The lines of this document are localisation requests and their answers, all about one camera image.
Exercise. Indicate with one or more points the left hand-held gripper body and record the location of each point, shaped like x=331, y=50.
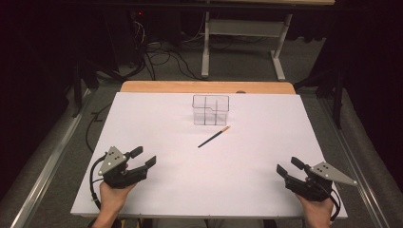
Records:
x=112, y=160

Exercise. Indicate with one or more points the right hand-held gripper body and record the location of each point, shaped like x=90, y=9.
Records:
x=326, y=174

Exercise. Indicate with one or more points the black pencil with orange end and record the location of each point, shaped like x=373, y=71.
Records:
x=214, y=137

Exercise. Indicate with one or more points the clear plastic divided container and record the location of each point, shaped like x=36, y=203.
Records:
x=210, y=109

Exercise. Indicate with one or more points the person's right hand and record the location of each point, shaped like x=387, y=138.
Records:
x=318, y=210

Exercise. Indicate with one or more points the person's left hand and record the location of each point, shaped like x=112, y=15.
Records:
x=111, y=199

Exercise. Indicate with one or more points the wooden table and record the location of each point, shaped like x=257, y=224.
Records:
x=177, y=86

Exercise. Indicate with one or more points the black metal stand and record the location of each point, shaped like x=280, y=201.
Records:
x=338, y=95
x=77, y=85

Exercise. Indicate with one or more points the black box with red light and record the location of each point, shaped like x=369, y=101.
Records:
x=158, y=28

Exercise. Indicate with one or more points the white-legged desk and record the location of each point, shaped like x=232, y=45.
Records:
x=244, y=28

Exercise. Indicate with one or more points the aluminium floor rail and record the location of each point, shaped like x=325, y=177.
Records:
x=47, y=172
x=351, y=158

